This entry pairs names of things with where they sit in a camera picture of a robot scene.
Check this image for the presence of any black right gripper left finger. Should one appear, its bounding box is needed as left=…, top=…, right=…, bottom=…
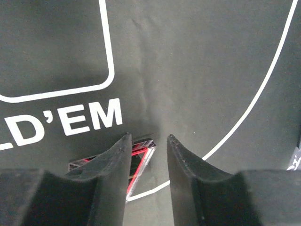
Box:
left=0, top=133, right=132, bottom=226

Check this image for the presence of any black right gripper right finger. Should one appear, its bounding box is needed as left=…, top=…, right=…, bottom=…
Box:
left=167, top=135, right=301, bottom=226

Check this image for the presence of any red triangular acrylic marker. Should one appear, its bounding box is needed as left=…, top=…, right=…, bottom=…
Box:
left=66, top=135, right=156, bottom=203

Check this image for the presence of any black poker table mat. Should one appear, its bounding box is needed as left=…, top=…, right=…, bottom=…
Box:
left=0, top=0, right=301, bottom=226

